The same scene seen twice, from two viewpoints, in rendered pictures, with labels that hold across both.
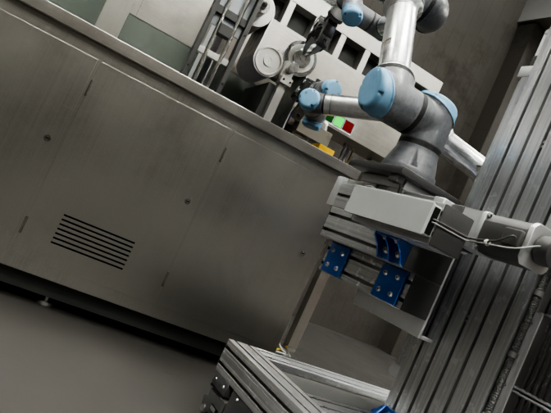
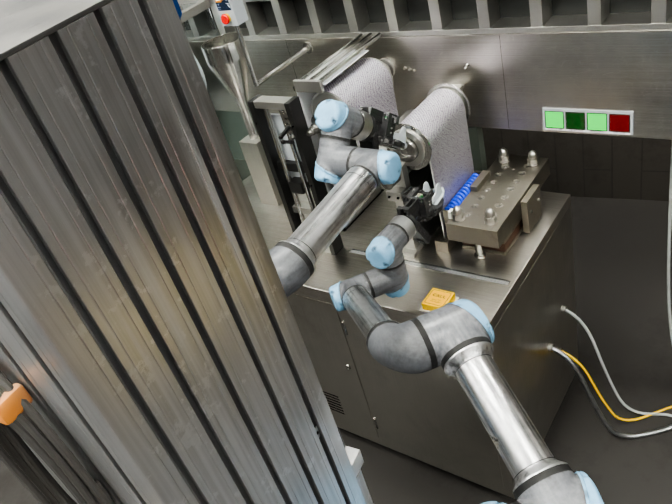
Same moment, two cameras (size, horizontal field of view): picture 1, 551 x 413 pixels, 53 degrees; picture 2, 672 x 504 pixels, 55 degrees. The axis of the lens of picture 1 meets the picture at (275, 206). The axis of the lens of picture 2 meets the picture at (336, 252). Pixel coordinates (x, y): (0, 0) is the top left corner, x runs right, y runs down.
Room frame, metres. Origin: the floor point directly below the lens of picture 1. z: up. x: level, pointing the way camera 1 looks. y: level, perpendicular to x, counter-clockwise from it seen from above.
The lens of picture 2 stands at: (1.34, -1.23, 2.11)
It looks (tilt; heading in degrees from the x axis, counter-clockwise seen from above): 35 degrees down; 66
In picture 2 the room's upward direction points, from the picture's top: 17 degrees counter-clockwise
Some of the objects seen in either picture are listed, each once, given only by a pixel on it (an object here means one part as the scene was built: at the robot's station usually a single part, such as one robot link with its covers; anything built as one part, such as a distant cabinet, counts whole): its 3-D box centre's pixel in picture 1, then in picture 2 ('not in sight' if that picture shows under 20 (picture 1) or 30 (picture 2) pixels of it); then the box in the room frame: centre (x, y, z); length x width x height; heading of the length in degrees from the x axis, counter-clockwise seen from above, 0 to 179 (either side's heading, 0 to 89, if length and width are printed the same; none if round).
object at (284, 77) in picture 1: (277, 97); (403, 211); (2.20, 0.18, 1.05); 0.06 x 0.05 x 0.31; 22
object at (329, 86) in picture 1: (327, 91); (386, 247); (2.02, 0.00, 1.11); 0.11 x 0.08 x 0.09; 22
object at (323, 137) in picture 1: (296, 133); (499, 197); (2.47, 0.05, 1.00); 0.40 x 0.16 x 0.06; 22
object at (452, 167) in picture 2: (288, 97); (453, 168); (2.39, 0.15, 1.11); 0.23 x 0.01 x 0.18; 22
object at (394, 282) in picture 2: (315, 112); (388, 277); (2.00, 0.01, 1.01); 0.11 x 0.08 x 0.11; 164
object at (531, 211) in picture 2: not in sight; (532, 208); (2.52, -0.03, 0.97); 0.10 x 0.03 x 0.11; 22
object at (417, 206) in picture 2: (311, 91); (414, 210); (2.17, 0.06, 1.12); 0.12 x 0.08 x 0.09; 22
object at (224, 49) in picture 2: not in sight; (224, 49); (2.08, 0.87, 1.50); 0.14 x 0.14 x 0.06
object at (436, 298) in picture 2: (322, 150); (438, 301); (2.09, -0.07, 0.91); 0.07 x 0.07 x 0.02; 22
